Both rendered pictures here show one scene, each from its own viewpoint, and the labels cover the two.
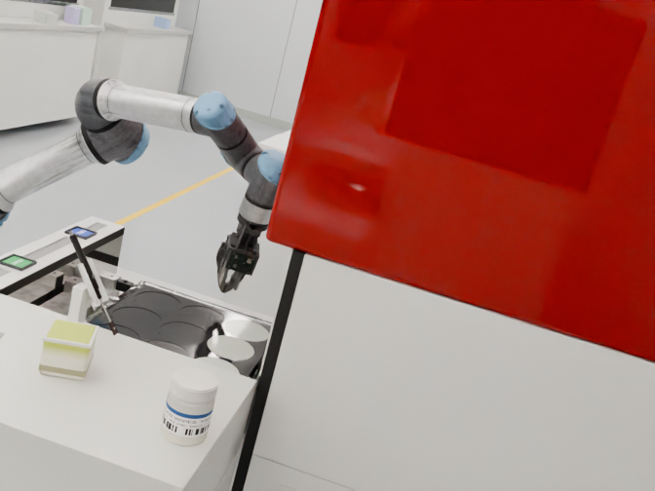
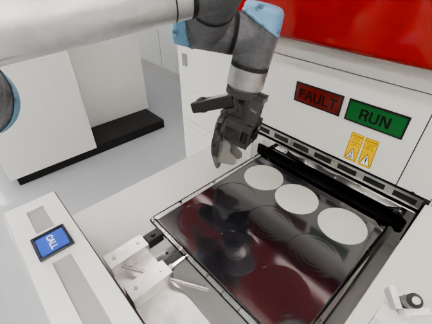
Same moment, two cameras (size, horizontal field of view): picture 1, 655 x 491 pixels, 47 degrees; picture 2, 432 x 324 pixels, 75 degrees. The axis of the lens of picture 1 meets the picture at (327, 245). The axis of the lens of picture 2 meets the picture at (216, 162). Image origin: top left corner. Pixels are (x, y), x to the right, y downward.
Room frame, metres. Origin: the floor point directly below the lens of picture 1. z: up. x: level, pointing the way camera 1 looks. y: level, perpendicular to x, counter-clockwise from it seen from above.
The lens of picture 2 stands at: (1.28, 0.63, 1.37)
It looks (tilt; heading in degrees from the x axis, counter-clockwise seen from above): 37 degrees down; 310
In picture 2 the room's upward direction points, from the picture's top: straight up
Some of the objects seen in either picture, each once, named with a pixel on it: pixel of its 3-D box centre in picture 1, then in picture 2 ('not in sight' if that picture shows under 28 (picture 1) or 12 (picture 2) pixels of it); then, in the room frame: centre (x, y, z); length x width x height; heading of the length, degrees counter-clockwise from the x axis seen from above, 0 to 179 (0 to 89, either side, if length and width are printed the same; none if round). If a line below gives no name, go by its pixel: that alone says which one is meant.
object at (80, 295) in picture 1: (89, 297); (391, 316); (1.22, 0.38, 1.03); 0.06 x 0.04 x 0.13; 83
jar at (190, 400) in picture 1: (189, 405); not in sight; (1.00, 0.14, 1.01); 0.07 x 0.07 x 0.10
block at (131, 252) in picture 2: (101, 278); (127, 254); (1.63, 0.49, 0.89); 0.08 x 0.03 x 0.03; 83
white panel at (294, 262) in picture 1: (318, 285); (271, 110); (1.61, 0.00, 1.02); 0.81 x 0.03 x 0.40; 173
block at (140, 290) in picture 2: (84, 288); (149, 283); (1.55, 0.50, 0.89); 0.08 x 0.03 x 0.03; 83
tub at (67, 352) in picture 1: (68, 349); not in sight; (1.09, 0.36, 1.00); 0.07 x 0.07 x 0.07; 11
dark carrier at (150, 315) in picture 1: (183, 334); (270, 223); (1.45, 0.24, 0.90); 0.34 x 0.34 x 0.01; 83
